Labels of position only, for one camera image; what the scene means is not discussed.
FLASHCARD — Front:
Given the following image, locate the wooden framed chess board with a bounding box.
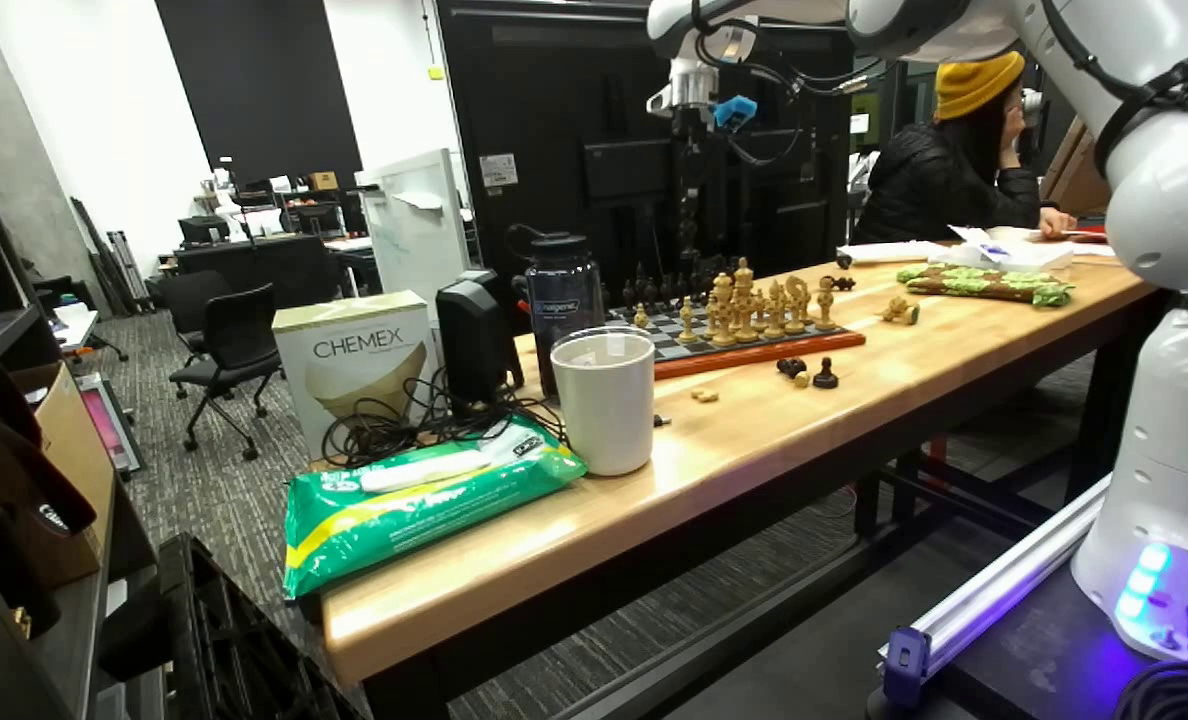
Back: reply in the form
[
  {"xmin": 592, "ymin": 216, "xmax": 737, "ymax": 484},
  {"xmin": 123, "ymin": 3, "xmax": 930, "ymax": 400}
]
[{"xmin": 609, "ymin": 300, "xmax": 861, "ymax": 380}]

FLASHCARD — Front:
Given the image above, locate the white paper cup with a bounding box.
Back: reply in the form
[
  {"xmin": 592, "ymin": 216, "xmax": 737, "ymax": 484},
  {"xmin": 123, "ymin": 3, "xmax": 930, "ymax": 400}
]
[{"xmin": 547, "ymin": 329, "xmax": 657, "ymax": 476}]

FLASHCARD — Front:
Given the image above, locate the person with yellow beanie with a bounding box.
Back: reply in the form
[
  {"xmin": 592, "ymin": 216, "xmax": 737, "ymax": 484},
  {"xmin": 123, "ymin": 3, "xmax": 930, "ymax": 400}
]
[{"xmin": 857, "ymin": 51, "xmax": 1075, "ymax": 242}]

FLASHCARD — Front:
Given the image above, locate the black office chair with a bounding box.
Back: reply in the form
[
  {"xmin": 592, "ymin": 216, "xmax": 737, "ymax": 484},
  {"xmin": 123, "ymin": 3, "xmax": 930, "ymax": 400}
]
[{"xmin": 178, "ymin": 284, "xmax": 282, "ymax": 462}]

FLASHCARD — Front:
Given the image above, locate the green wipes package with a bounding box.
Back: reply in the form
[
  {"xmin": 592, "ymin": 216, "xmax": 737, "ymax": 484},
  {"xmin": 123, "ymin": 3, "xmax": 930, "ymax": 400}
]
[{"xmin": 282, "ymin": 415, "xmax": 584, "ymax": 603}]

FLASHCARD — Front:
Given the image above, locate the dark glass jar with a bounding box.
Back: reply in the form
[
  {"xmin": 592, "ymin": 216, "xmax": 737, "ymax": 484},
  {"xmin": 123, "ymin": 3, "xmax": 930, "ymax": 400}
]
[{"xmin": 518, "ymin": 232, "xmax": 606, "ymax": 400}]

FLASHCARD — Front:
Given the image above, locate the dark chess piece standing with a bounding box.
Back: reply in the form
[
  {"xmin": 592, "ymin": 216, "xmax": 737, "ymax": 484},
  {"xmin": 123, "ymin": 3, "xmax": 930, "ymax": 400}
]
[{"xmin": 812, "ymin": 357, "xmax": 842, "ymax": 389}]

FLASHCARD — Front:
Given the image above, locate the Chemex cardboard box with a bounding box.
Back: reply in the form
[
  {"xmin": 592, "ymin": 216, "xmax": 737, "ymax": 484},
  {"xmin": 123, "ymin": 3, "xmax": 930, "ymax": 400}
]
[{"xmin": 271, "ymin": 293, "xmax": 439, "ymax": 462}]

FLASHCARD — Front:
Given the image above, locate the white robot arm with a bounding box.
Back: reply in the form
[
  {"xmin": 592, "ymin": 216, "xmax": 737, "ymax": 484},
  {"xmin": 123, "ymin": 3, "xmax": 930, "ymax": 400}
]
[{"xmin": 650, "ymin": 0, "xmax": 1188, "ymax": 664}]

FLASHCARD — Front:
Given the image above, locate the light wooden piece lying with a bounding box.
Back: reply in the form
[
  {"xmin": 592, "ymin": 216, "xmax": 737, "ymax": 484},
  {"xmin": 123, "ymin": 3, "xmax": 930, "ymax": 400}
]
[{"xmin": 881, "ymin": 298, "xmax": 922, "ymax": 329}]

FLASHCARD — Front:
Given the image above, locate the green brown patterned wooden board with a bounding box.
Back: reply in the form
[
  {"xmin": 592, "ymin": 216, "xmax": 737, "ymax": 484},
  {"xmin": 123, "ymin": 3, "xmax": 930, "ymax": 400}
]
[{"xmin": 902, "ymin": 265, "xmax": 1074, "ymax": 308}]

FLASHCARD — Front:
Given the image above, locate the dark chess piece lying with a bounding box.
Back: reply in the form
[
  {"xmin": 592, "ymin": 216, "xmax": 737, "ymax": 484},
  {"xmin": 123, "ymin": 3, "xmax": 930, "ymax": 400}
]
[{"xmin": 775, "ymin": 357, "xmax": 810, "ymax": 380}]

